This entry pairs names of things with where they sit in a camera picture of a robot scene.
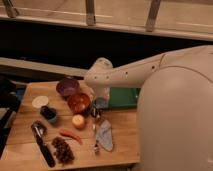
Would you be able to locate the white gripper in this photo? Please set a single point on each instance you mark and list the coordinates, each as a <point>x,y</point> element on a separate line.
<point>103,92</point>

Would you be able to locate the blue sponge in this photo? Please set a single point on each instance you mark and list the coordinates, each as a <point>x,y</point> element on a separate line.
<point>100,103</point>

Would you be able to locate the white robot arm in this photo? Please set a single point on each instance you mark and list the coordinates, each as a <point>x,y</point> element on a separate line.
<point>175,106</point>

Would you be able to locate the red bowl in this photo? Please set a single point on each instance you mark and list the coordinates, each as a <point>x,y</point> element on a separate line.
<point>79,103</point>

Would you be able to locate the purple bowl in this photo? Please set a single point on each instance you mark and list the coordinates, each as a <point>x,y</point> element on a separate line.
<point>68,86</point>

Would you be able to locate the green plastic tray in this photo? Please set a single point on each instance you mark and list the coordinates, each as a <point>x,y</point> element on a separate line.
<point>123,98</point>

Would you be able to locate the yellow apple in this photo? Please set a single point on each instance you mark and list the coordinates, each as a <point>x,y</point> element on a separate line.
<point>78,121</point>

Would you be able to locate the grey blue cloth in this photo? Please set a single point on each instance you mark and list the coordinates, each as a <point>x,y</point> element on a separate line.
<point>104,135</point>

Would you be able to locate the blue cup with dark item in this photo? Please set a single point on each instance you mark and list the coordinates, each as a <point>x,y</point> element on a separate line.
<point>49,114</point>

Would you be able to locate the red chili pepper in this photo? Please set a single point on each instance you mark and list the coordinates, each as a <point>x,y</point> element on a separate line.
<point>70,134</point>

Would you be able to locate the wooden table board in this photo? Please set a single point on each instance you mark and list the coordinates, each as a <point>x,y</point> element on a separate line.
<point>22,153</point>

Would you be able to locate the metal spoon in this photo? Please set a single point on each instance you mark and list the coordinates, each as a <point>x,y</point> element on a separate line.
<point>96,116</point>

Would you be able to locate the white round lid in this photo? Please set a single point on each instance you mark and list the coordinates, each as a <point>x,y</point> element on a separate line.
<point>40,101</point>

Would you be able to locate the dark grape bunch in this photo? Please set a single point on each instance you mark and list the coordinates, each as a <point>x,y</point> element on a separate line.
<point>63,151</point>

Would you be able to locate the black handled peeler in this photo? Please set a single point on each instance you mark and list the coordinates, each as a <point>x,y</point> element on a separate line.
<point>39,131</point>

